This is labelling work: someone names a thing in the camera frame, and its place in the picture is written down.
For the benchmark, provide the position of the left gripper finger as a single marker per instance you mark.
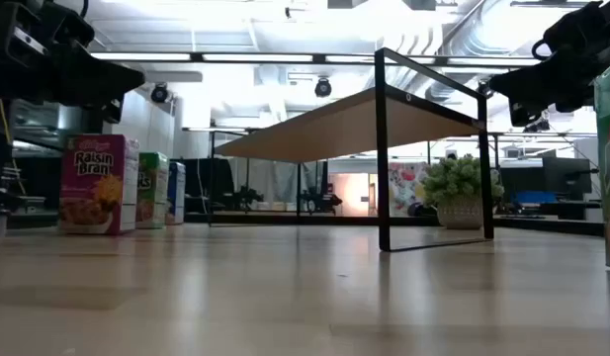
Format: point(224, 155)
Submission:
point(97, 79)

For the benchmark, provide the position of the Frosted Flakes cereal box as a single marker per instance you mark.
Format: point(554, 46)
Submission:
point(177, 193)

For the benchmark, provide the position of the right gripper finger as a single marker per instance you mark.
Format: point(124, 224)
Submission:
point(547, 84)

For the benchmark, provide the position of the grey hanging cloth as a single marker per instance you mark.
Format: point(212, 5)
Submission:
point(285, 180)

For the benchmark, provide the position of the black track light cluster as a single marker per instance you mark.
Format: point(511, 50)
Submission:
point(484, 89)
point(537, 126)

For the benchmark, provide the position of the black ceiling spotlight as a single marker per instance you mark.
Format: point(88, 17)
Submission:
point(322, 87)
point(159, 93)

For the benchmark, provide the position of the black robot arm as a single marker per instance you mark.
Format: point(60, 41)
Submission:
point(319, 202)
point(242, 198)

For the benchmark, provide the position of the green plant in woven pot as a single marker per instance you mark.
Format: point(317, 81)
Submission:
point(458, 193)

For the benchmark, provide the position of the black partition panel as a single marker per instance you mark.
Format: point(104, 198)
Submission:
point(210, 178)

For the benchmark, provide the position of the white floral cloth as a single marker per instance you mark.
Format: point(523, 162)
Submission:
point(406, 188)

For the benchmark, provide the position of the long ceiling light strip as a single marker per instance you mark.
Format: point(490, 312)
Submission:
point(146, 56)

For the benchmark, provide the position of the blue container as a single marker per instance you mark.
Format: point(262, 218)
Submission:
point(532, 198)

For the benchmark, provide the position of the black computer monitor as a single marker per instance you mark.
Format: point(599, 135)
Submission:
point(566, 175)

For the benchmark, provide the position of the Raisin Bran cereal box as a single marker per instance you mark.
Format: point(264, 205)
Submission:
point(99, 198)

